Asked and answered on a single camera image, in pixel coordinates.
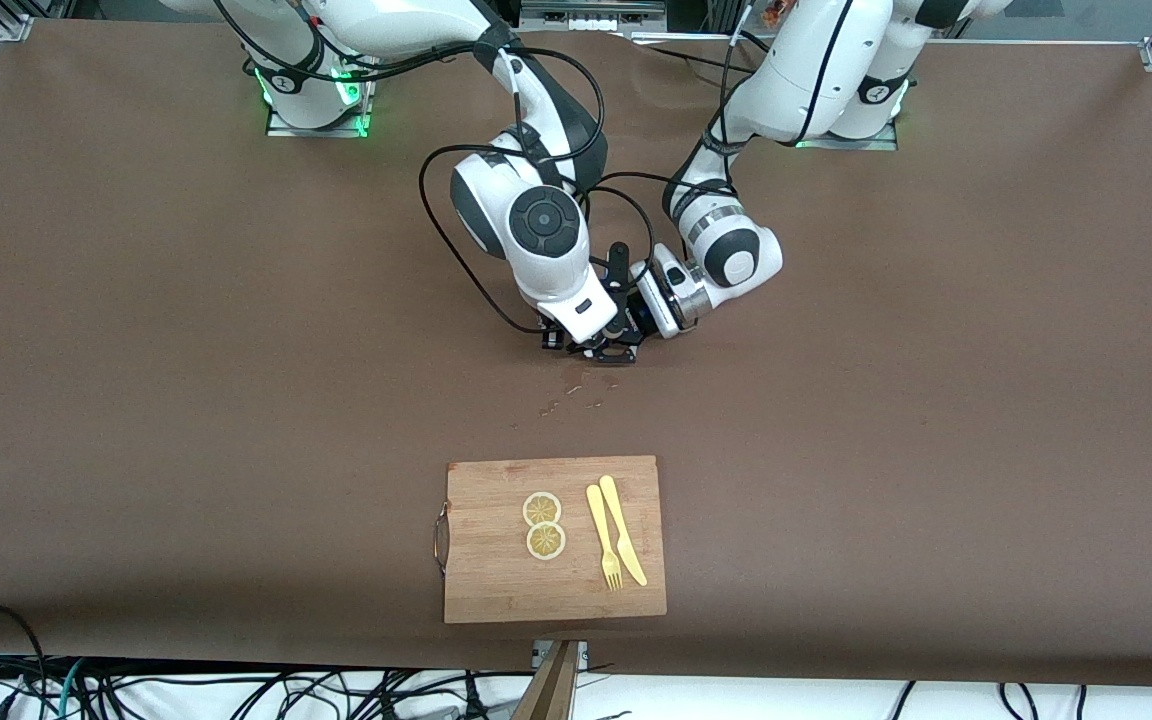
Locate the small metal bracket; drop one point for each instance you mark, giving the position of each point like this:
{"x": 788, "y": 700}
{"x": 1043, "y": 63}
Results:
{"x": 582, "y": 652}

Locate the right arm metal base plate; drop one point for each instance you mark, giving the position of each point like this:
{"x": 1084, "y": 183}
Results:
{"x": 316, "y": 128}

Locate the lemon slice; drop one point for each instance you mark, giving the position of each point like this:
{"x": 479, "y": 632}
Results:
{"x": 546, "y": 541}
{"x": 542, "y": 509}

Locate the brown table cover sheet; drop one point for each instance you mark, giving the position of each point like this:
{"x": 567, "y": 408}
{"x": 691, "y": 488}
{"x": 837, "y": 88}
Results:
{"x": 236, "y": 500}

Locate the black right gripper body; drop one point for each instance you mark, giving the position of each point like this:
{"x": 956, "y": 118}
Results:
{"x": 553, "y": 339}

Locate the wooden post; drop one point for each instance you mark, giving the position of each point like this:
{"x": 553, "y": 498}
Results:
{"x": 551, "y": 690}

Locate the yellow plastic fork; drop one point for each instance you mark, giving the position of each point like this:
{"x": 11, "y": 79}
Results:
{"x": 600, "y": 525}

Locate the yellow plastic knife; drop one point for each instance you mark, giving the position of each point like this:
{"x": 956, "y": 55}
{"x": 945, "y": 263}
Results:
{"x": 621, "y": 525}

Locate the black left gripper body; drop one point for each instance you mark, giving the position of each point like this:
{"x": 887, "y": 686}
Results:
{"x": 638, "y": 318}

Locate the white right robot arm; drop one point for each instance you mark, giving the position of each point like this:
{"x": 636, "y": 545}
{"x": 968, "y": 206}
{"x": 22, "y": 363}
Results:
{"x": 536, "y": 230}

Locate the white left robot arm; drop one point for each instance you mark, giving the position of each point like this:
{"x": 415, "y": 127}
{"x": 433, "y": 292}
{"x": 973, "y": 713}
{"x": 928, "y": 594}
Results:
{"x": 796, "y": 70}

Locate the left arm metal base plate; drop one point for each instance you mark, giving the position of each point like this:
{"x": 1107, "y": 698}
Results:
{"x": 866, "y": 143}

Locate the grey device with white sockets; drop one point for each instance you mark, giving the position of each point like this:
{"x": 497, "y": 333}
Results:
{"x": 596, "y": 12}

